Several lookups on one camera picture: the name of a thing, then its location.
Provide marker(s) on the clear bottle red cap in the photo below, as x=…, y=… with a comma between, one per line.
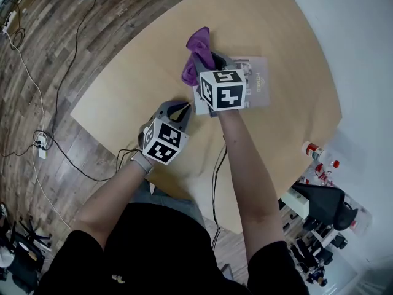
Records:
x=316, y=152

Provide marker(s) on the black mesh office chair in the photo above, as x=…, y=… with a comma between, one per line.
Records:
x=322, y=201

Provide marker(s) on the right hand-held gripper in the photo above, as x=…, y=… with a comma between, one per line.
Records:
x=227, y=94

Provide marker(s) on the person's left forearm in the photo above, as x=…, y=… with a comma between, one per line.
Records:
x=107, y=201

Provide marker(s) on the black phone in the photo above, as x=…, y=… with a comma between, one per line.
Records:
x=227, y=272

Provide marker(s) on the person's grey trousers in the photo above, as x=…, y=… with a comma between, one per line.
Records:
x=172, y=201

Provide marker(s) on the white power strip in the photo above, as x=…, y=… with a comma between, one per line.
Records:
x=41, y=146
x=9, y=21

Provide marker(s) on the grey photo-cover book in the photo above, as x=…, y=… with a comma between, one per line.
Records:
x=258, y=88

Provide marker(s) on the small white box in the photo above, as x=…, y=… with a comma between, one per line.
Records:
x=296, y=204

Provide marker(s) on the purple cloth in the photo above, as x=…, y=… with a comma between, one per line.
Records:
x=199, y=41

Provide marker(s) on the clear bag red print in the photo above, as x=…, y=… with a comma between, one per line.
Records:
x=320, y=174

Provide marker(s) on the person's left hand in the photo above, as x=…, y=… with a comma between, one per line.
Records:
x=140, y=137

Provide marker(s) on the person's black shirt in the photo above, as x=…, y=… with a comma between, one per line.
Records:
x=153, y=257

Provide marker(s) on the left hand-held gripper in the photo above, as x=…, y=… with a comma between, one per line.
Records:
x=162, y=143

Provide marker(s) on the person's right forearm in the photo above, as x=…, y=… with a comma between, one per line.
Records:
x=245, y=180

